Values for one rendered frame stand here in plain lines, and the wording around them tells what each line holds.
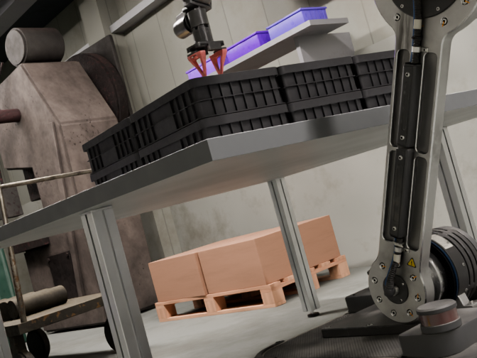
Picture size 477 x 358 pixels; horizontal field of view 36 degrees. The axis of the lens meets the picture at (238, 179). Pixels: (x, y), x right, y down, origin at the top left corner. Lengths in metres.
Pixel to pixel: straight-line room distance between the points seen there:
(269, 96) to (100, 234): 0.63
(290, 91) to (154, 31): 4.07
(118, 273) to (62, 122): 3.80
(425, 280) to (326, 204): 3.44
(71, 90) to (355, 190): 2.42
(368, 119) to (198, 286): 2.99
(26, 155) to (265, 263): 2.55
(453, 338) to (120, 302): 0.82
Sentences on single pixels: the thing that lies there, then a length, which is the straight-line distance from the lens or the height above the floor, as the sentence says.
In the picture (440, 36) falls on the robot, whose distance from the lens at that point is 1.32.
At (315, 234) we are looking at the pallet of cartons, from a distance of 4.39.
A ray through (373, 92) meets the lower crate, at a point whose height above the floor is 0.81.
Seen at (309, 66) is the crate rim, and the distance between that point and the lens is 2.15.
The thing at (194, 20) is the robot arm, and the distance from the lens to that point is 2.21.
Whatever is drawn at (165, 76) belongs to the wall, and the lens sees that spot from 6.02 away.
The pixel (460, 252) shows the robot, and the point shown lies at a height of 0.37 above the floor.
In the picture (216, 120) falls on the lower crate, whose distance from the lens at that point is 1.91.
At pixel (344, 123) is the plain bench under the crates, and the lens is 1.50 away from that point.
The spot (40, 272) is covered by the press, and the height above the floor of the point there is 0.51.
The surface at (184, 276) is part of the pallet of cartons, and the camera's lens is 4.51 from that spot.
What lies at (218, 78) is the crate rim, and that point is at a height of 0.92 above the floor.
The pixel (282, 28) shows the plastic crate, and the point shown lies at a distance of 4.29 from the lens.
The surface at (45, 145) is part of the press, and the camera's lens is 5.68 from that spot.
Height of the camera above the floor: 0.57
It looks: 2 degrees up
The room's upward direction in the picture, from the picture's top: 15 degrees counter-clockwise
